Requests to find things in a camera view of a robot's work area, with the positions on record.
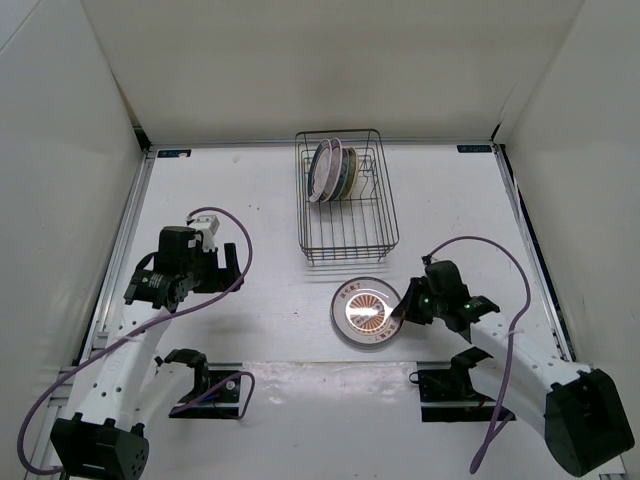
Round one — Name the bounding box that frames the white green rimmed plate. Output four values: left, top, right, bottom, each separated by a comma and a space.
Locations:
307, 139, 331, 202

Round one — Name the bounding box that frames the cream floral plate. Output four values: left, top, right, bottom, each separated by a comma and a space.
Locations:
342, 147, 359, 199

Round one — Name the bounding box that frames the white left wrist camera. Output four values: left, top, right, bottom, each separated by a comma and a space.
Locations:
187, 214, 220, 253

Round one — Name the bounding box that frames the metal wire dish rack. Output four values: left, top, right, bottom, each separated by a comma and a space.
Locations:
294, 128, 400, 264

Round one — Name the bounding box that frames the blue table label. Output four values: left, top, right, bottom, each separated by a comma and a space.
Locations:
456, 144, 493, 154
156, 149, 192, 159

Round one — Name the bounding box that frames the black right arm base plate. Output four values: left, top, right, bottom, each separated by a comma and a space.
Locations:
408, 362, 495, 423

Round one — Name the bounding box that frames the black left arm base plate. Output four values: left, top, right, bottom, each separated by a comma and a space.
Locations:
169, 369, 256, 421

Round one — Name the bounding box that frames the right blue table label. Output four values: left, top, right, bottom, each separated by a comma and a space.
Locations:
456, 144, 493, 154

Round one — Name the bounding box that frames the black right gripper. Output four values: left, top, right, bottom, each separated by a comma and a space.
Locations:
391, 277, 447, 325

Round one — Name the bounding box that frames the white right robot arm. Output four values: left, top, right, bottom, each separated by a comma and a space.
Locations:
391, 256, 635, 477

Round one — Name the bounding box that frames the left blue table label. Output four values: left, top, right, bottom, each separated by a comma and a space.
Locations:
156, 149, 192, 159

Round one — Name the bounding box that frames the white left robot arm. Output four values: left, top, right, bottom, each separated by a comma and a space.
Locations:
50, 215, 241, 479

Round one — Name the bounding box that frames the teal patterned plate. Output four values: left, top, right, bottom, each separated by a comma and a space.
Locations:
331, 148, 350, 200

